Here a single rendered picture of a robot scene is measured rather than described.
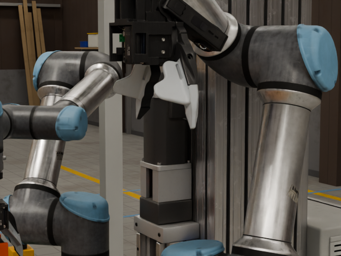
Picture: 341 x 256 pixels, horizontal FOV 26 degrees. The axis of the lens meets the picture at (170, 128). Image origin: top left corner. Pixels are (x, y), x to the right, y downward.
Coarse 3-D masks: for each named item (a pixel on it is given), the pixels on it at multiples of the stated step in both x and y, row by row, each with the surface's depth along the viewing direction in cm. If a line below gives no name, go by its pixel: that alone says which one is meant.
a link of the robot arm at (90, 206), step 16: (80, 192) 182; (64, 208) 174; (80, 208) 172; (96, 208) 173; (48, 224) 174; (64, 224) 173; (80, 224) 172; (96, 224) 173; (64, 240) 175; (80, 240) 173; (96, 240) 174
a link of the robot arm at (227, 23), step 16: (192, 0) 123; (208, 0) 126; (208, 16) 127; (224, 16) 131; (224, 32) 131; (240, 32) 134; (224, 48) 132; (240, 48) 134; (208, 64) 137; (224, 64) 135; (240, 64) 134; (240, 80) 136
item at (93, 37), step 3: (87, 33) 1355; (90, 33) 1342; (93, 33) 1329; (96, 33) 1317; (90, 36) 1345; (93, 36) 1332; (96, 36) 1320; (90, 39) 1346; (93, 39) 1333; (96, 39) 1321; (90, 42) 1347; (93, 42) 1334; (96, 42) 1321; (90, 45) 1347; (93, 45) 1334; (96, 45) 1322
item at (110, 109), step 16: (112, 0) 468; (112, 16) 470; (112, 112) 476; (112, 128) 477; (112, 144) 478; (112, 160) 480; (112, 176) 481; (112, 192) 482; (112, 208) 483; (112, 224) 484; (112, 240) 485
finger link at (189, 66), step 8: (184, 40) 96; (176, 48) 96; (184, 48) 95; (192, 48) 95; (176, 56) 96; (184, 56) 95; (192, 56) 95; (184, 64) 95; (192, 64) 94; (184, 72) 94; (192, 72) 94; (192, 80) 94
